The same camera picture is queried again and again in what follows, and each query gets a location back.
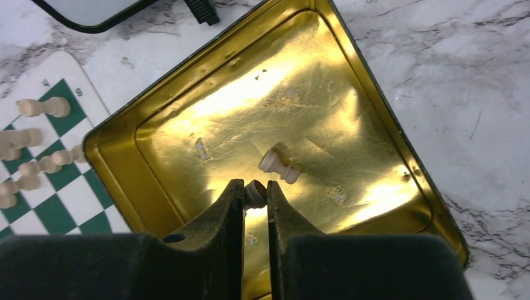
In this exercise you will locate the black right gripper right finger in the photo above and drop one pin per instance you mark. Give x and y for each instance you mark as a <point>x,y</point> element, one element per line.
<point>306,263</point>

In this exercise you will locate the white chess piece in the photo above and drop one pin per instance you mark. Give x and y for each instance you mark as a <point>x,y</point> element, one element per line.
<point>10,154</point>
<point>17,139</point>
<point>44,165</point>

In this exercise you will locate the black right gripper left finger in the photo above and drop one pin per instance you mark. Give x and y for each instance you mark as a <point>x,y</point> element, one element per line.
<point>201,260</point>

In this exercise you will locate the green white chess mat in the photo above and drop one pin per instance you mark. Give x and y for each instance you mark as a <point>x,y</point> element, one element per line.
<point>72,200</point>

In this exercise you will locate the small whiteboard with stand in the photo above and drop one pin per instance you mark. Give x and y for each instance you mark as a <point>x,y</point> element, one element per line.
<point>94,17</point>

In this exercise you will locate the white rook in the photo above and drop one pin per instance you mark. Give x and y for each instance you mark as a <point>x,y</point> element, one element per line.
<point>56,106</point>

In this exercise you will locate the white pawn in tin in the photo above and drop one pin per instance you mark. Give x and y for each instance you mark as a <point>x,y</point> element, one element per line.
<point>271,163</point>

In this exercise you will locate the gold tin with white pieces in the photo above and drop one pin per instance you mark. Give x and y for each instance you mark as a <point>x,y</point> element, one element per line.
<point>288,77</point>

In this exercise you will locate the white pawn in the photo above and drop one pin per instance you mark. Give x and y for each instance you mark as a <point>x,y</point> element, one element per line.
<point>271,163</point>
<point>24,183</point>
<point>255,195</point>
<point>8,201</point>
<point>64,157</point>

